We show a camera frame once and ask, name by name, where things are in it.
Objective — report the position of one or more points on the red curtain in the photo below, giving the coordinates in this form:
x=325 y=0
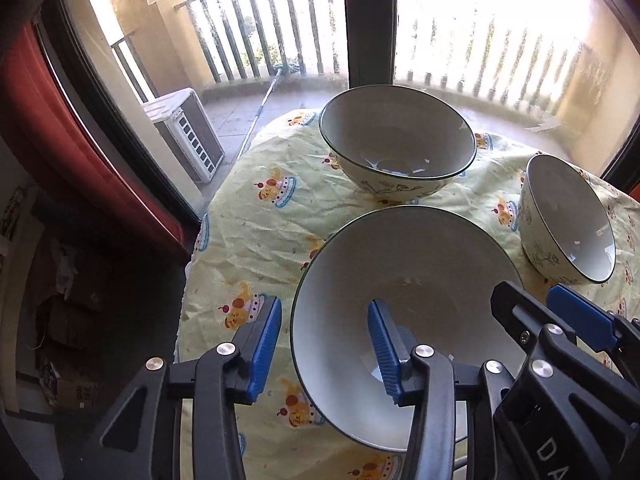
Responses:
x=75 y=125

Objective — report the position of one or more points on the mop with long pole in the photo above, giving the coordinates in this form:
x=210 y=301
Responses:
x=260 y=107

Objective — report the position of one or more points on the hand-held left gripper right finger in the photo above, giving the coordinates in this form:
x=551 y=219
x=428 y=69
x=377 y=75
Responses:
x=385 y=345

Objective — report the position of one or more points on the black window frame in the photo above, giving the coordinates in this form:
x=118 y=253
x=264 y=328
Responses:
x=370 y=20

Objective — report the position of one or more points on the cardboard box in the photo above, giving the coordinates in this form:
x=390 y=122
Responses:
x=75 y=390

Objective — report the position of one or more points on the white air conditioner unit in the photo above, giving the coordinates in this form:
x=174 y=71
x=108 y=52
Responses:
x=185 y=130

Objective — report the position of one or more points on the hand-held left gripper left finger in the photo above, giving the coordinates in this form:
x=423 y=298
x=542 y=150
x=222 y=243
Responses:
x=262 y=345

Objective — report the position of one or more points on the floral ceramic bowl green rim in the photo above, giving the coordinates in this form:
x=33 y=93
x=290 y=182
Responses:
x=425 y=260
x=570 y=210
x=395 y=125

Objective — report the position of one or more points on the yellow printed tablecloth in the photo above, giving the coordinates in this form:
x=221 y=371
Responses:
x=270 y=230

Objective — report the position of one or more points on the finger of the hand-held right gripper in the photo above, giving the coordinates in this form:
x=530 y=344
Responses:
x=525 y=320
x=580 y=315

